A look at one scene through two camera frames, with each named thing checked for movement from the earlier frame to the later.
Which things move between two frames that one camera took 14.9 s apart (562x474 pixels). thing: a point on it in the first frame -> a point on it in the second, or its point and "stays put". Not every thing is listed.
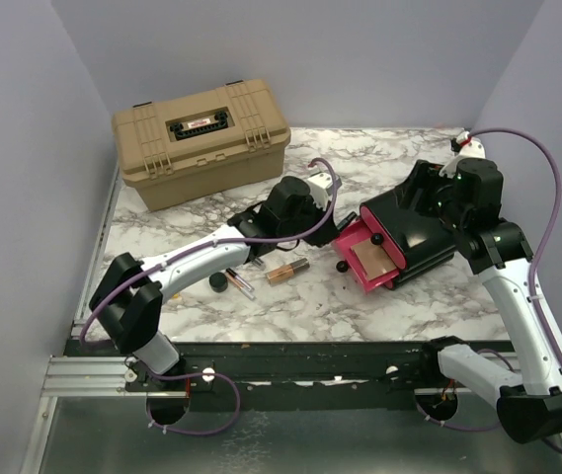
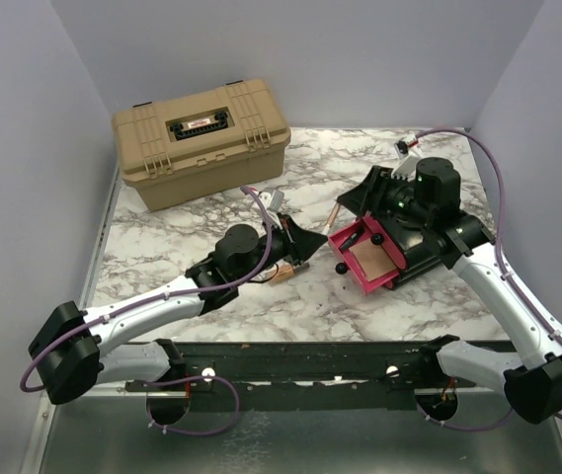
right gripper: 424,175 -> 370,193
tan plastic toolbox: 203,143 stays put
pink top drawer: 379,235 stays put
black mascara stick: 349,218 -> 354,237
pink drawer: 352,233 stays put
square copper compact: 372,258 stays put
